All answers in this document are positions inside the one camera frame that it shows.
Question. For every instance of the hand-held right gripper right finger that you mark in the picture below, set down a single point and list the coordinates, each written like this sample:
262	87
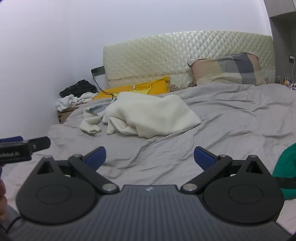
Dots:
203	158

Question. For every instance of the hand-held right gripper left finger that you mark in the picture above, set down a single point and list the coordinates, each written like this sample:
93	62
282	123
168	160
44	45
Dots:
97	157

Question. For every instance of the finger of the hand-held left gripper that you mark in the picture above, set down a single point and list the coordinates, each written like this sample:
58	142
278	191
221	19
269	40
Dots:
11	139
40	143

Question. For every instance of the black clothes pile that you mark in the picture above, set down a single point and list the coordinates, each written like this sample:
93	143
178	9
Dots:
78	89

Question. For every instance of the person's left hand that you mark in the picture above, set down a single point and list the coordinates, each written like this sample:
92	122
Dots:
2	199

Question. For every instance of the cardboard box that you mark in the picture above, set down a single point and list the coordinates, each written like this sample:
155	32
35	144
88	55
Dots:
64	115

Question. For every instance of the white crumpled cloth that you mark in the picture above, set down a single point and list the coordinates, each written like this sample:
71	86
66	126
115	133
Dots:
69	100

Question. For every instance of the grey duvet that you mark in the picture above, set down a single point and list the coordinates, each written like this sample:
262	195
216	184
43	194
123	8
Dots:
231	104

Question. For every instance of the yellow pillow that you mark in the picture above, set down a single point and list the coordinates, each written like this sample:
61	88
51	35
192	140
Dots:
138	89

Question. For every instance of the green garment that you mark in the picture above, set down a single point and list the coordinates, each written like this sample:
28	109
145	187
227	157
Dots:
286	166

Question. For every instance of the plaid pillow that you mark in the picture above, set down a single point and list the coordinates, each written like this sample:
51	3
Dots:
226	69

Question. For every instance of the cream quilted headboard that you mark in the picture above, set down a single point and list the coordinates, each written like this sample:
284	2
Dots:
161	53

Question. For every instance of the row of small bottles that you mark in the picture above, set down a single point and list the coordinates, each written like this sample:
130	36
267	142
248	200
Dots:
289	83

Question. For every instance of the grey wardrobe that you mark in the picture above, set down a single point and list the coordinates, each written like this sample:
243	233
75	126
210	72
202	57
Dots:
282	34

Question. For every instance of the grey wall socket panel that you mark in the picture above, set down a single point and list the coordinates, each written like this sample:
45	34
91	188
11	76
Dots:
99	70

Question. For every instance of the wall charger plug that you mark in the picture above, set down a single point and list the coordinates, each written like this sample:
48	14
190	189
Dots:
291	58

